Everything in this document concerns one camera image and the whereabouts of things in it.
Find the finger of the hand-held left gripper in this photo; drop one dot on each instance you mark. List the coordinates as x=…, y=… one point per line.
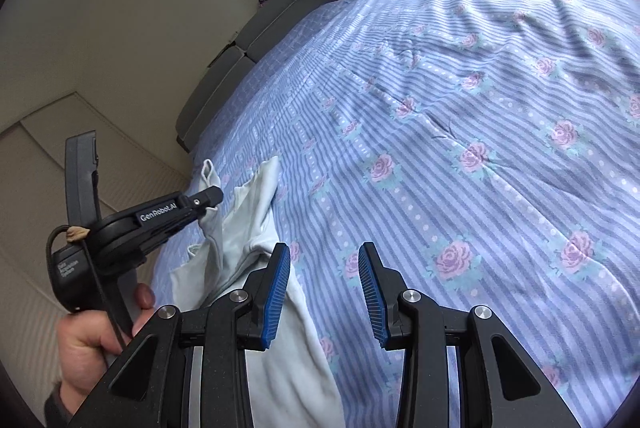
x=202, y=200

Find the white garment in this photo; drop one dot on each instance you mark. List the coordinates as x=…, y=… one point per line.
x=235, y=228

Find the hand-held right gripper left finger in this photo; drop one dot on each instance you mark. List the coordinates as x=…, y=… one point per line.
x=277, y=293

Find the blue floral striped blanket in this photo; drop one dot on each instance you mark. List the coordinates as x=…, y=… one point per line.
x=450, y=132

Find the beige louvered wardrobe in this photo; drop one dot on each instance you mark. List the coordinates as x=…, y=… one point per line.
x=60, y=167

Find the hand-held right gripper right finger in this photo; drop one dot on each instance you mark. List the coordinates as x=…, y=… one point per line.
x=372, y=298

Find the person's left forearm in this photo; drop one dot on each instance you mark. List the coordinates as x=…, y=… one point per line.
x=57, y=405

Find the person's left hand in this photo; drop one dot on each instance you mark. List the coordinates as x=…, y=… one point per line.
x=82, y=343

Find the grey headboard cushion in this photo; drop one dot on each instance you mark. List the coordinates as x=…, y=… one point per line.
x=290, y=10
x=215, y=102

